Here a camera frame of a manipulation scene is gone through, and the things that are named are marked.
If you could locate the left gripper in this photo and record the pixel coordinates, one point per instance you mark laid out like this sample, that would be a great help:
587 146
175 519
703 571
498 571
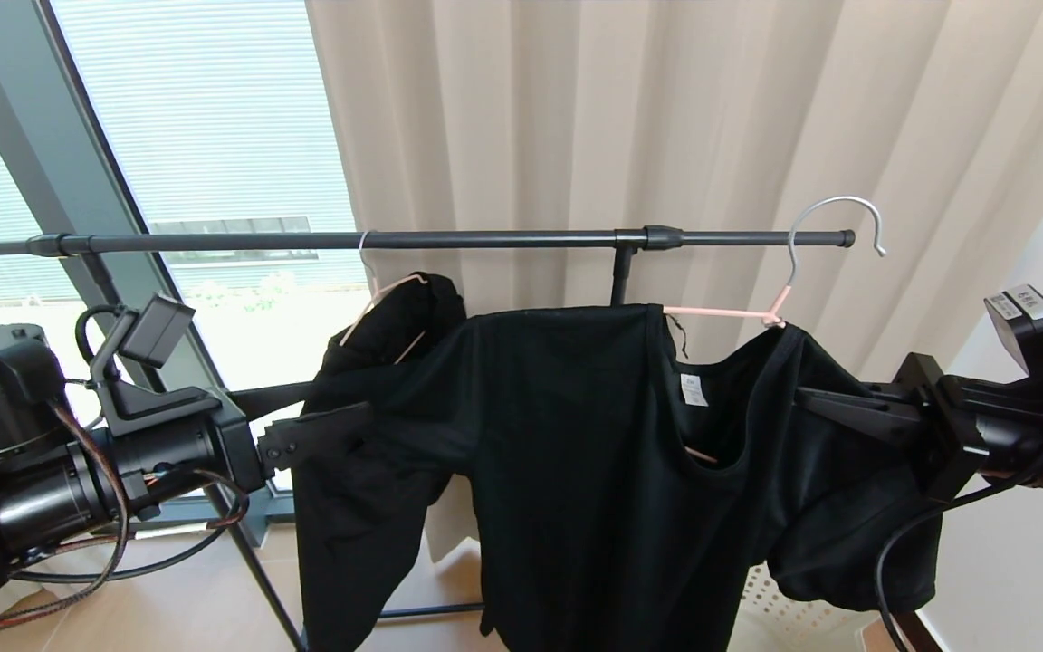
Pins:
168 462

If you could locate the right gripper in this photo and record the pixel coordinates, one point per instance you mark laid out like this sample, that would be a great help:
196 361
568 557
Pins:
983 426

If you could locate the pink clothes hanger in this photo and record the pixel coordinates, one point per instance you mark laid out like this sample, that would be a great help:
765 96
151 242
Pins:
793 263
377 294

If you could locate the black shorts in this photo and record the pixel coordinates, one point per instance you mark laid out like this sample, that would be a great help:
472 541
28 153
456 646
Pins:
413 317

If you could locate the black T-shirt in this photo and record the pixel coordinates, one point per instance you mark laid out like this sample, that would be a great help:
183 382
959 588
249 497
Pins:
576 453

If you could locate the white laundry basket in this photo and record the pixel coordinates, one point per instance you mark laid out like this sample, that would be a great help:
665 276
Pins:
775 616

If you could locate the black clothes rack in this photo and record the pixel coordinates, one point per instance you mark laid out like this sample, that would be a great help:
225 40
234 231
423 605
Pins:
485 239

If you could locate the window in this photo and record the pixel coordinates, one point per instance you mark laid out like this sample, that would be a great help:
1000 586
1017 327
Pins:
33 109

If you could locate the beige curtain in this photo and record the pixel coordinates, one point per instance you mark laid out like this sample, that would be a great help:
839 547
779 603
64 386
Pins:
576 109

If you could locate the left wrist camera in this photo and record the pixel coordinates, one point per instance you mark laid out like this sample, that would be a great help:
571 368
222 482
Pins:
157 330

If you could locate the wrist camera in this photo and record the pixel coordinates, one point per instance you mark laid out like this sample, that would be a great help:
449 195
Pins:
157 330
1028 326

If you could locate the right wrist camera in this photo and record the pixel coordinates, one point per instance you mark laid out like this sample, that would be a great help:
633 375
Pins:
1028 326

